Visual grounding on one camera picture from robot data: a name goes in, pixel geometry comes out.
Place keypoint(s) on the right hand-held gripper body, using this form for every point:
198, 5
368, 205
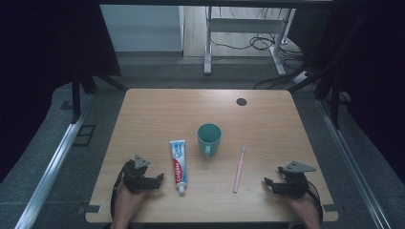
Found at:
296, 184

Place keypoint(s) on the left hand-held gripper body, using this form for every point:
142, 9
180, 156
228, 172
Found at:
135, 178

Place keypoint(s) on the white toothpaste tube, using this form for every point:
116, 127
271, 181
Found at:
179, 165

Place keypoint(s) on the pink toothbrush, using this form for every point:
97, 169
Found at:
238, 171

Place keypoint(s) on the teal cup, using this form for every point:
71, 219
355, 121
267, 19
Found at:
209, 138

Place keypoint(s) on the person's right hand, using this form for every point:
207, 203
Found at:
304, 206

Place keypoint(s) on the person's left hand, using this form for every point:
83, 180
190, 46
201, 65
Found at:
127, 202

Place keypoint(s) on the dark round table grommet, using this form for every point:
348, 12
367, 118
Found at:
241, 102

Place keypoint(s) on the black metal stand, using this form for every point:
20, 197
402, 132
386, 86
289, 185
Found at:
335, 105
75, 98

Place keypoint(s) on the white power strip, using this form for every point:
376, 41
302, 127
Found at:
302, 77

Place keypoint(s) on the dark curtain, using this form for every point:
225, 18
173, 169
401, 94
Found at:
41, 63
372, 79

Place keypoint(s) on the white cabinet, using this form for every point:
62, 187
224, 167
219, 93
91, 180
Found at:
141, 28

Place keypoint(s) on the grey table bracket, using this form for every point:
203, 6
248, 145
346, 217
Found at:
330, 208
90, 209

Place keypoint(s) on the aluminium floor rail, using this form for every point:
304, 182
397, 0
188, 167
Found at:
51, 171
350, 159

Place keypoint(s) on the white desk frame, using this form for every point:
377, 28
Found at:
245, 25

